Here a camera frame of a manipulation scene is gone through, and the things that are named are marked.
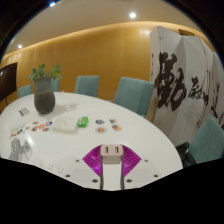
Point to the teal upholstered chair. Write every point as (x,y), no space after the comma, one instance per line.
(208,140)
(135,95)
(87,85)
(25,90)
(55,85)

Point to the small grey card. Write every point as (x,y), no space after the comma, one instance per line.
(24,111)

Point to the round colourful sticker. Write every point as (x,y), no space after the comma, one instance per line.
(34,128)
(113,121)
(46,129)
(116,127)
(100,130)
(99,122)
(48,123)

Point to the recessed ceiling lights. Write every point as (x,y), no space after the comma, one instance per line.
(132,15)

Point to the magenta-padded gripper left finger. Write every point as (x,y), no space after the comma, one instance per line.
(90,166)

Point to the clear plastic box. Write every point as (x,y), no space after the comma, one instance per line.
(65,125)

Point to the black bag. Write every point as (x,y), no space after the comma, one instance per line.
(184,151)

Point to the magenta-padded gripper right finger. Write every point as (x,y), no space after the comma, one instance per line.
(133,166)

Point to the black wall screen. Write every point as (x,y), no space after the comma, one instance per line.
(8,81)

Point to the small green object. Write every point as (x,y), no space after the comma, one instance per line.
(82,121)

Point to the white calligraphy folding screen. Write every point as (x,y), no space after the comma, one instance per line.
(186,83)

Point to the potted plant in grey vase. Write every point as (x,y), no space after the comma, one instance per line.
(44,96)

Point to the colourful sticker sheet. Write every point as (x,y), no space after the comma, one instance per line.
(16,131)

